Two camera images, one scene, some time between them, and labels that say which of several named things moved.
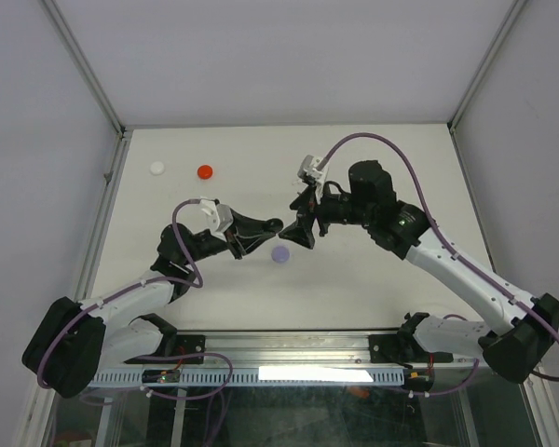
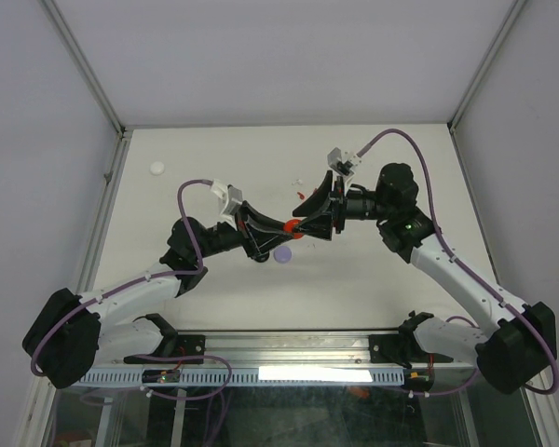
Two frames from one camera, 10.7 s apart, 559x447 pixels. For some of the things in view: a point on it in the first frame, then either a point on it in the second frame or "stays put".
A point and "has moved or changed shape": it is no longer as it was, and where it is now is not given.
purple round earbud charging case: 280,254 stays put
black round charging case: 276,224 has moved or changed shape
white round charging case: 157,168 stays put
